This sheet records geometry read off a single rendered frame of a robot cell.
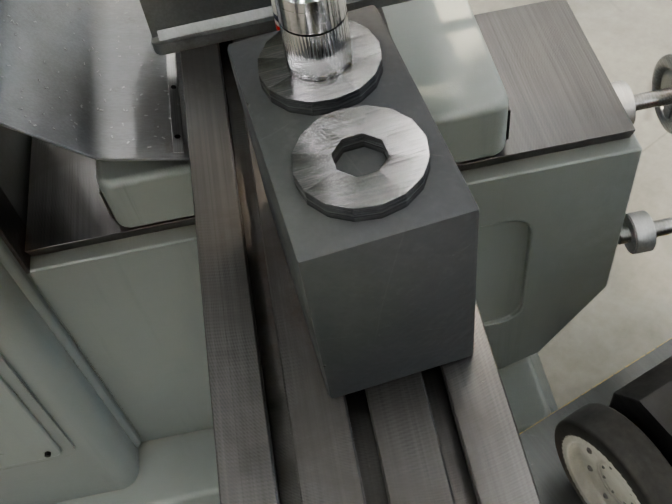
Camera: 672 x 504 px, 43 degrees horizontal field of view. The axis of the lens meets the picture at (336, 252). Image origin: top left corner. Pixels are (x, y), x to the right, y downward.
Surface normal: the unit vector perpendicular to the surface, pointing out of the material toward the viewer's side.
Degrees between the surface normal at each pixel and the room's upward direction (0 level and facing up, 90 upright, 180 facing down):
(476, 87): 0
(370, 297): 90
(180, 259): 90
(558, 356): 0
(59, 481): 79
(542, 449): 0
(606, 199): 90
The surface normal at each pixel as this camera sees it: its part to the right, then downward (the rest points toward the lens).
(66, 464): 0.16, 0.77
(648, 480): 0.03, -0.33
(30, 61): 0.62, -0.55
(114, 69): 0.14, -0.62
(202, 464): -0.11, -0.59
